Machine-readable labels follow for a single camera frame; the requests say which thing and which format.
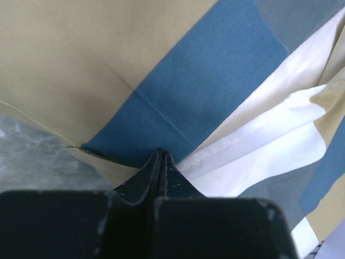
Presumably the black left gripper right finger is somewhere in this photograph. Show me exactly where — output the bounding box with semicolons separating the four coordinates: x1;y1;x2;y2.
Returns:
153;152;297;258

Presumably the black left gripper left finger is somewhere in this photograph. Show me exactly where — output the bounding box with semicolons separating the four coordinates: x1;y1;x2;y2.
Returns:
1;150;162;258

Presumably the blue beige white pillowcase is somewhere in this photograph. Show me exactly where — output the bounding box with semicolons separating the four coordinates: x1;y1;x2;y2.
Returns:
1;1;344;257

